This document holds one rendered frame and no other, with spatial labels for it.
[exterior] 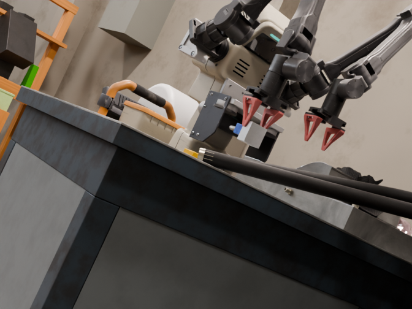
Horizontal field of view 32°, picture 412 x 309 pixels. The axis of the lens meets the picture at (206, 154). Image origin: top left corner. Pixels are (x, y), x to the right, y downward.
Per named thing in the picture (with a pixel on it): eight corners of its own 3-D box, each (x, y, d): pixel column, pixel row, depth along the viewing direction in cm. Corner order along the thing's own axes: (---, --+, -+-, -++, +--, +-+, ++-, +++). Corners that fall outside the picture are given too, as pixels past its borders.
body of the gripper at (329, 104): (344, 129, 210) (355, 106, 210) (320, 114, 205) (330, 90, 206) (331, 126, 216) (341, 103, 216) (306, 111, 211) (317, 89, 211)
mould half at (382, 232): (231, 184, 202) (251, 140, 202) (298, 216, 214) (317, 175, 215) (342, 231, 158) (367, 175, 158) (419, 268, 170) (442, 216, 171)
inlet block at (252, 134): (219, 132, 193) (228, 114, 193) (233, 140, 195) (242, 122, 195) (243, 141, 181) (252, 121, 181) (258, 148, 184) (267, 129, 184)
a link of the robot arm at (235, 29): (226, 30, 223) (214, 19, 220) (252, 15, 217) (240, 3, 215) (223, 51, 218) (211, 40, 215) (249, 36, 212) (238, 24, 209)
